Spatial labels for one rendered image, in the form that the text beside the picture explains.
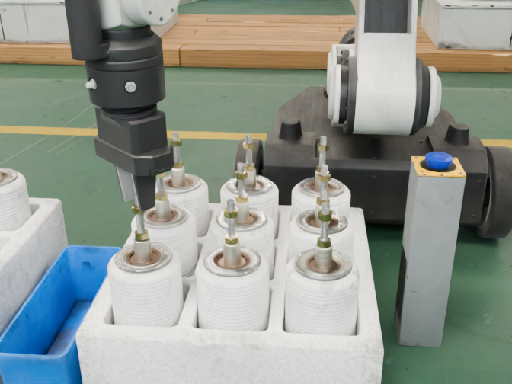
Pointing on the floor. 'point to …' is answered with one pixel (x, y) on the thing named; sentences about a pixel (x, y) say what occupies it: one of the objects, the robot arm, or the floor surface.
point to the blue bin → (54, 319)
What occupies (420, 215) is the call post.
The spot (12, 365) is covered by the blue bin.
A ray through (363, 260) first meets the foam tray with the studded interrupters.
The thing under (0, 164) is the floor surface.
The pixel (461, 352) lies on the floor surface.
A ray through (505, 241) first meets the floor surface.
